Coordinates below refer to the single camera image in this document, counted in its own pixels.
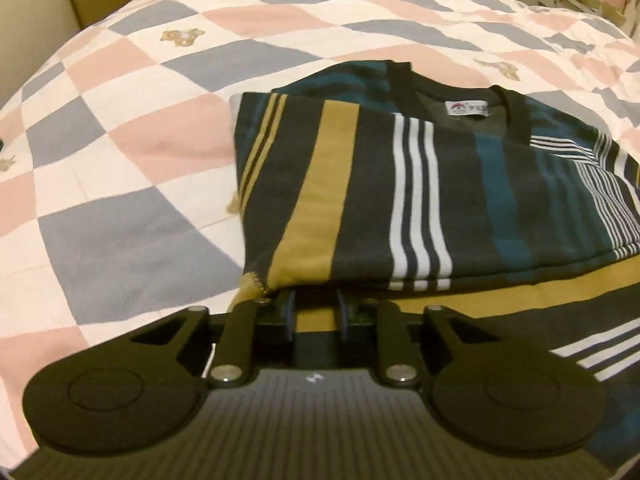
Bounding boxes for pink grey checkered bedspread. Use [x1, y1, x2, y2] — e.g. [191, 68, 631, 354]
[1, 0, 639, 469]

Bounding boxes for striped dark knit sweater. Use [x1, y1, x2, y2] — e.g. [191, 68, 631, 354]
[234, 61, 639, 468]

